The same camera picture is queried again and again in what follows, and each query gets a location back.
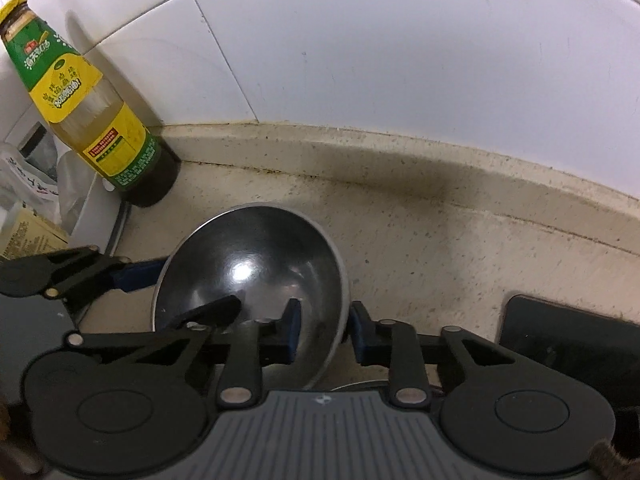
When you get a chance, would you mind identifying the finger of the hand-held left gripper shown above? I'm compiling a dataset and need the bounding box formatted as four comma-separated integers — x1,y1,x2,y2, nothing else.
0,245,168,313

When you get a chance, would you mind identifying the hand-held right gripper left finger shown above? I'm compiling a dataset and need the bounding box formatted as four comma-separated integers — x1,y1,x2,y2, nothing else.
62,298,303,408

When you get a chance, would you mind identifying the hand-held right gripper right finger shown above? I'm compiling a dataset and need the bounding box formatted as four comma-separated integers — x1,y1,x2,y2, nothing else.
348,301,531,408

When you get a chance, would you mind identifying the wide steel bowl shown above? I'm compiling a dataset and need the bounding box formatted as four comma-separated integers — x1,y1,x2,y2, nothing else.
151,203,351,392

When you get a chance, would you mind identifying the person's right forearm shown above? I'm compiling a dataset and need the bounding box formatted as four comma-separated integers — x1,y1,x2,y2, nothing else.
587,439,640,480

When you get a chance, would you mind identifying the white two-tier turntable rack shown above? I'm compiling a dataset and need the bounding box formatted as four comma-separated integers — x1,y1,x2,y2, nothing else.
52,140,135,258

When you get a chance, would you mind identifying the green-yellow label sauce bottle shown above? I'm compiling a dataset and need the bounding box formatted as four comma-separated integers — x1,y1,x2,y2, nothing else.
0,0,181,208

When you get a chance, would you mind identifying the black gas stove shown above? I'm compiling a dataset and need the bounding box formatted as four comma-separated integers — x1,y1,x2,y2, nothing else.
500,294,640,411

